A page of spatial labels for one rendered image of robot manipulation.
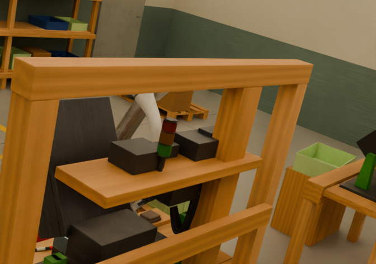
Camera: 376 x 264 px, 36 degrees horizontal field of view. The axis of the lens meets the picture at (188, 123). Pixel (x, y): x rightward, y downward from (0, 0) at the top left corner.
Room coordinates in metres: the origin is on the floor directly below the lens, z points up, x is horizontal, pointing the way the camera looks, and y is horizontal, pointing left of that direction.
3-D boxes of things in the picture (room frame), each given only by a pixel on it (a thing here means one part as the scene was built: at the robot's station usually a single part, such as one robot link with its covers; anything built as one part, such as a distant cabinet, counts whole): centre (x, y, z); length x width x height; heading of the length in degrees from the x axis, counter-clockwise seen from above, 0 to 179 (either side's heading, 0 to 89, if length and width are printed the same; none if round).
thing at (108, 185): (2.03, 0.02, 1.52); 0.90 x 0.25 x 0.04; 144
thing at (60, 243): (2.21, 0.41, 0.97); 0.10 x 0.02 x 0.14; 54
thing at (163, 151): (1.91, 0.06, 1.62); 0.05 x 0.05 x 0.05
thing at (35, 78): (2.01, -0.01, 1.89); 1.50 x 0.09 x 0.09; 144
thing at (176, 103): (8.53, 0.45, 0.22); 1.20 x 0.81 x 0.44; 50
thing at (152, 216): (2.83, 0.08, 0.91); 0.10 x 0.08 x 0.03; 146
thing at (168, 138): (1.91, 0.06, 1.67); 0.05 x 0.05 x 0.05
